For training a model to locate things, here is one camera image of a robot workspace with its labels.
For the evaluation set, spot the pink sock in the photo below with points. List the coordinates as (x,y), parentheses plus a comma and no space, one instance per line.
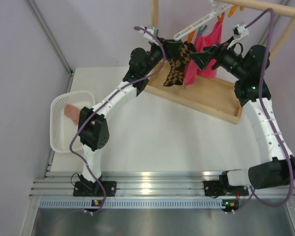
(72,112)

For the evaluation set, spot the brown yellow argyle sock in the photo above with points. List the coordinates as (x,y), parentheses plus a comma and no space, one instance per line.
(173,73)
(182,61)

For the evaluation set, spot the magenta pink cloth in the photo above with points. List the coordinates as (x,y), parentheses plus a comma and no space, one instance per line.
(192,70)

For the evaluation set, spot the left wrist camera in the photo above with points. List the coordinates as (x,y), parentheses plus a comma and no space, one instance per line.
(150,33)

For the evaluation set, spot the white plastic clip hanger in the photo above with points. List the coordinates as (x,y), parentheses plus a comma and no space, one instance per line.
(217,9)

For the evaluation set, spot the orange clothes clip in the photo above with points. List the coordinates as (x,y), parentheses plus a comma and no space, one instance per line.
(190,37)
(220,18)
(233,9)

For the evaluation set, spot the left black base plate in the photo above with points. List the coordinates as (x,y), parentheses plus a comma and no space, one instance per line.
(90,189)

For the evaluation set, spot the grey slotted cable duct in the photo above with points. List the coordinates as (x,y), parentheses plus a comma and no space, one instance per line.
(140,203)

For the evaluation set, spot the aluminium mounting rail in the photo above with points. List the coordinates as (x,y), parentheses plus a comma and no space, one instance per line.
(130,184)

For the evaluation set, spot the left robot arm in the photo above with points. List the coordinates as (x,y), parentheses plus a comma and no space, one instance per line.
(93,122)

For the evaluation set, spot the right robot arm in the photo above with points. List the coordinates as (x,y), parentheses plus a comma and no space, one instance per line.
(277,166)

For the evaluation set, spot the wooden drying rack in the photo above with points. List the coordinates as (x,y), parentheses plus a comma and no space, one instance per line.
(215,96)

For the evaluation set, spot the white perforated plastic basket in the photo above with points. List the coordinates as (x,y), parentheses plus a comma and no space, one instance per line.
(62,128)

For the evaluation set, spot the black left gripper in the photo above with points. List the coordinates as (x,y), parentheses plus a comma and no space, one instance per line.
(169,47)

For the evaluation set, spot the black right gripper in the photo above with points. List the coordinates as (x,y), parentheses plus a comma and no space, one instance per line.
(201,58)

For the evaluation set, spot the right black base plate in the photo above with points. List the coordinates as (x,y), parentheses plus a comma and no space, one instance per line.
(216,188)

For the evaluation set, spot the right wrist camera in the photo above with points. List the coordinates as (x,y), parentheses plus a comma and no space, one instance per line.
(239,32)

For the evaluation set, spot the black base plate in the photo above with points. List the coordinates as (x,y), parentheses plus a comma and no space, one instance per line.
(90,189)
(216,188)

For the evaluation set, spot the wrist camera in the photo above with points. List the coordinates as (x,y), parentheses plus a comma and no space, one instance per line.
(150,33)
(239,32)

